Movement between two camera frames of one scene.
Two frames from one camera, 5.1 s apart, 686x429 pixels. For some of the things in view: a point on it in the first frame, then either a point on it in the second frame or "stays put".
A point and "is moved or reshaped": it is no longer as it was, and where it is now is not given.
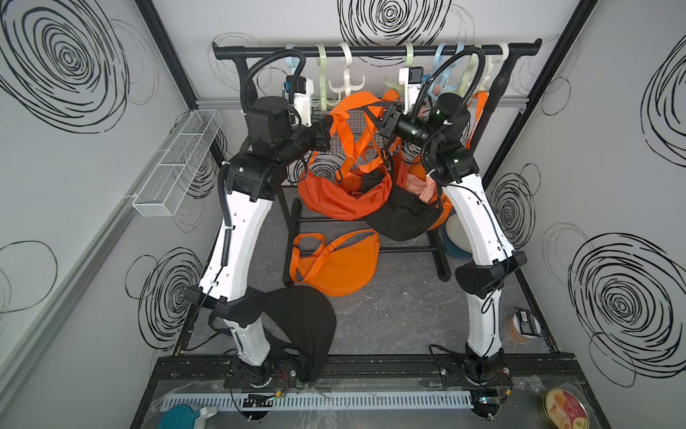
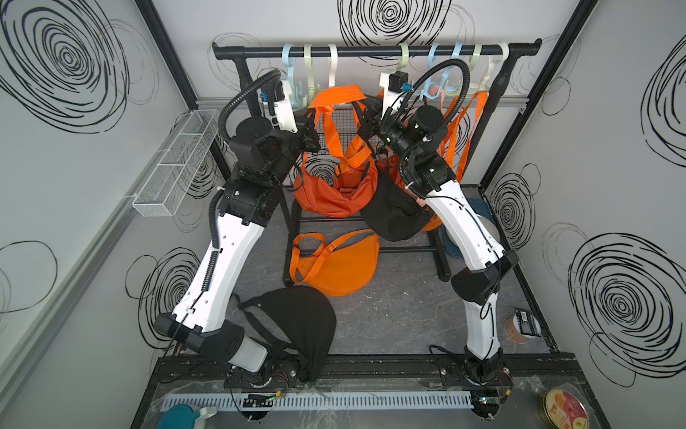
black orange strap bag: x=300 y=323 stays put
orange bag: x=341 y=266 stays put
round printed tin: x=565 y=409 stays put
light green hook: x=322 y=57 to x=307 y=58
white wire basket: x=163 y=190 stays put
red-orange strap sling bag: x=347 y=197 is moved or reshaped
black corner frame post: x=159 y=30 stays put
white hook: x=347 y=88 to x=334 y=63
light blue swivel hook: x=460 y=46 stays put
